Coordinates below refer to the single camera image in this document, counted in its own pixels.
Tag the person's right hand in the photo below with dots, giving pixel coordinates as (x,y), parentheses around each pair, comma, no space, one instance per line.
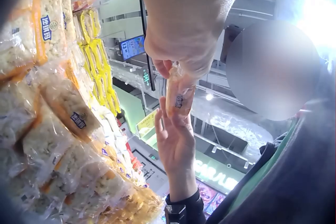
(177,153)

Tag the person's left hand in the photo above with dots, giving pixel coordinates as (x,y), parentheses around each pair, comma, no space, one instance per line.
(183,19)

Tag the person's right fingers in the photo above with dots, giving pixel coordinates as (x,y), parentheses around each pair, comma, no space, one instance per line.
(185,125)

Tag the person's right thumb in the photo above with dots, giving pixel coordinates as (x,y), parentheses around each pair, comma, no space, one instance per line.
(159,123)

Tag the person's left fingers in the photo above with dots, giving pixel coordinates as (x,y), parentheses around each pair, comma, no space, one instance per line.
(191,73)

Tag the person's left thumb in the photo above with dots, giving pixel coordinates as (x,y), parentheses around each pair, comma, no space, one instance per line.
(161,68)

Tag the orange snack packet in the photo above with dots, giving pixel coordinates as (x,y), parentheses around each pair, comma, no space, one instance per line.
(178,98)

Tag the yellow-green sign board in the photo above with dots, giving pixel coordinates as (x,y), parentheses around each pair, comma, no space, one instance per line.
(148,129)

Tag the green exit sign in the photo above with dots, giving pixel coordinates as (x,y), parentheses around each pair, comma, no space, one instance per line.
(147,79)

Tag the black pole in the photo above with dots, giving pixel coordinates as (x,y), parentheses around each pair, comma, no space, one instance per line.
(146,37)

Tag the hanging display screen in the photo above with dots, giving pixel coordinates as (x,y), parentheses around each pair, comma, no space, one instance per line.
(131,47)

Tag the green lettered shop sign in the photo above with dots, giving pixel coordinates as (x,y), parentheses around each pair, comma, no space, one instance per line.
(218,171)

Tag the black wrist band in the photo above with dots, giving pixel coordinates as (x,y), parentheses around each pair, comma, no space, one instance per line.
(185,208)

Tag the full shop shelf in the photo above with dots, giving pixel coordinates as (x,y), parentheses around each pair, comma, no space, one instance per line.
(52,108)

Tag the person's body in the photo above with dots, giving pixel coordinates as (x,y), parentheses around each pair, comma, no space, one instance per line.
(283,176)

